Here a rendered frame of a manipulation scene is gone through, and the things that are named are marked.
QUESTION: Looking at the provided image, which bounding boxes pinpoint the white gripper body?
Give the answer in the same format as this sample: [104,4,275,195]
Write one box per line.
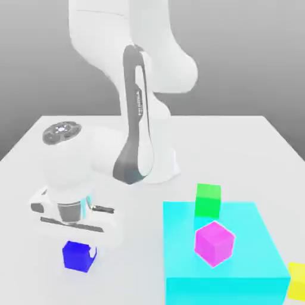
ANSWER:
[39,213,125,249]

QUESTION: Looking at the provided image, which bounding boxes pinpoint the small blue cube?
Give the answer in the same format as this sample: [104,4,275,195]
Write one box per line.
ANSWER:
[61,240,97,274]

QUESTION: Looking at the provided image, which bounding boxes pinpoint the small green cube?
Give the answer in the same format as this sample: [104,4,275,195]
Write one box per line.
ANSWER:
[194,183,222,220]

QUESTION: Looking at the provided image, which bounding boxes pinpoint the small magenta cube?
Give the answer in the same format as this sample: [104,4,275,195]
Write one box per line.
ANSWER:
[194,220,236,268]

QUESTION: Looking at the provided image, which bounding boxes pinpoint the small yellow cube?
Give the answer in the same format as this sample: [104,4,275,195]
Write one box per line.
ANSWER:
[287,262,305,301]

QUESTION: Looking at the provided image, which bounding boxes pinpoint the large cyan box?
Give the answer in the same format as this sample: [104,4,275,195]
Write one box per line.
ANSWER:
[162,201,292,305]

